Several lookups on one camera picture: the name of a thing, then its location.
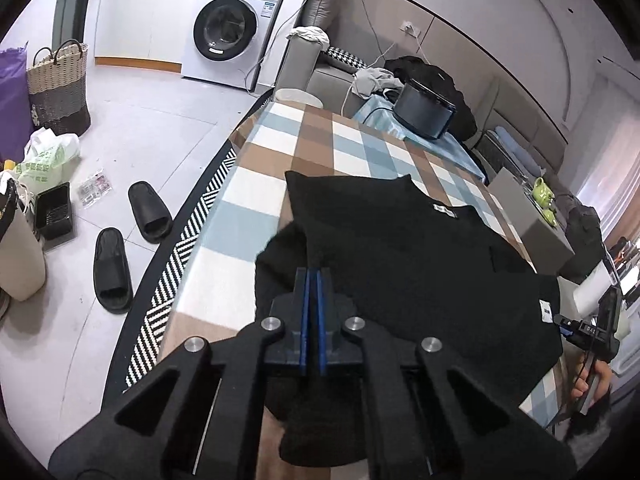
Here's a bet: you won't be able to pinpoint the black glass door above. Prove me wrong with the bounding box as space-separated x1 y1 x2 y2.
52 0 98 53

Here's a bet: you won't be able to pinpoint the black knit shirt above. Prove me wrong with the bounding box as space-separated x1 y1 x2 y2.
254 171 563 466

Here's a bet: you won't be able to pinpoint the white green printed plastic bag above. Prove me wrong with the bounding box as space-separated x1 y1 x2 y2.
17 127 81 196

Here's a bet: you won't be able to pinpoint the pile of black clothes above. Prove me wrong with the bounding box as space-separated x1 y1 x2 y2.
384 55 478 138

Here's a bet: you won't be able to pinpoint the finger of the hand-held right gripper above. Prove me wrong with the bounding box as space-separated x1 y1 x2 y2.
552 313 583 339

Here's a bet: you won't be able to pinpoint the grey upholstered daybed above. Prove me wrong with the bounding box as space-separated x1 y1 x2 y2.
472 77 608 241

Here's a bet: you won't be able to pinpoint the green teapot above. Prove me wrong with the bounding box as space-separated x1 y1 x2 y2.
532 177 553 208

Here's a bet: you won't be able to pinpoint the woven laundry basket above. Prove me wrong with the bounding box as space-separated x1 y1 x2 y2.
26 40 92 137

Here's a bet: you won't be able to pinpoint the white washing machine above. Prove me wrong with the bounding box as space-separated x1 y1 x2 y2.
180 0 287 92

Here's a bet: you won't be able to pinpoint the black slipper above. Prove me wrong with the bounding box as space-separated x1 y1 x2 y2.
93 227 134 315
128 181 173 245

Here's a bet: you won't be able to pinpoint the black electric cooker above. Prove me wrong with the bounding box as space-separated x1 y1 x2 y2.
392 79 457 140

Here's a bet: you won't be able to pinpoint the purple bag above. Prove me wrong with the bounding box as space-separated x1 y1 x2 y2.
0 46 31 163

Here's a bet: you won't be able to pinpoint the grey cushion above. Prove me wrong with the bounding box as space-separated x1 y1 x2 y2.
300 0 336 38

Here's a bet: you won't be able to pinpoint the black white zigzag rug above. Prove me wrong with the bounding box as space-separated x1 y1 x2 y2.
102 92 276 398

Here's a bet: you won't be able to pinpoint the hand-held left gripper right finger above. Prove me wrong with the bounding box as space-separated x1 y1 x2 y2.
315 267 576 480

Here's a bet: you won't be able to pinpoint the white cloth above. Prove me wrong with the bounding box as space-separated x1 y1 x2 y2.
286 26 331 47

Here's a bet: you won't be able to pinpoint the light grey garment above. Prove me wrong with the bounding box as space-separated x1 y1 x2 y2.
352 67 403 98

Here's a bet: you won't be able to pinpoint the person's right forearm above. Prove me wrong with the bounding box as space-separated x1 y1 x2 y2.
564 392 617 467

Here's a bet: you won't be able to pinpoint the white kitchen base cabinets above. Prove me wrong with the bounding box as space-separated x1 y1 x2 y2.
94 0 201 73

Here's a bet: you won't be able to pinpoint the black plastic tray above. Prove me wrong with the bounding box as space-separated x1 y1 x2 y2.
32 182 76 241

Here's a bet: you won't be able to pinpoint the small clear packet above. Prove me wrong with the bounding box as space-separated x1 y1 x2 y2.
77 172 112 206

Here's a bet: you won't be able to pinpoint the grey cube stool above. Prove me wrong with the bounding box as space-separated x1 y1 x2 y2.
487 167 576 276

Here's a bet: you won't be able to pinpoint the person's right hand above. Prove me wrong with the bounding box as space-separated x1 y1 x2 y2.
570 360 613 411

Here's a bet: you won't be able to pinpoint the brown blue checked tablecloth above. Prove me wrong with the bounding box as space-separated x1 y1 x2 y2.
157 101 576 480

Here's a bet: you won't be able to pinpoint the white round stool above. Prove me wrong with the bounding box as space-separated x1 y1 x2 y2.
274 88 323 108

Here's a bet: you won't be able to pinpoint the dark grey blanket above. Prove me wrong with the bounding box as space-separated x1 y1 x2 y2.
565 200 608 281

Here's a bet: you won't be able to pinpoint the houndstooth cushion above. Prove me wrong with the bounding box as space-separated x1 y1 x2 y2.
320 46 368 72

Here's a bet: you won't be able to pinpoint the grey sofa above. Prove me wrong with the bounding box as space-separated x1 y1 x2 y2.
274 0 501 161

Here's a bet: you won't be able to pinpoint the blue bolster pillow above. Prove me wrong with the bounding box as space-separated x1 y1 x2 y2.
487 129 523 161

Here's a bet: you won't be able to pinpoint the cream tote bag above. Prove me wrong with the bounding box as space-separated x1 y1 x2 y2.
0 180 47 303

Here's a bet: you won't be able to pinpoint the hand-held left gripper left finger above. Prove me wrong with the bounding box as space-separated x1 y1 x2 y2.
47 267 313 480

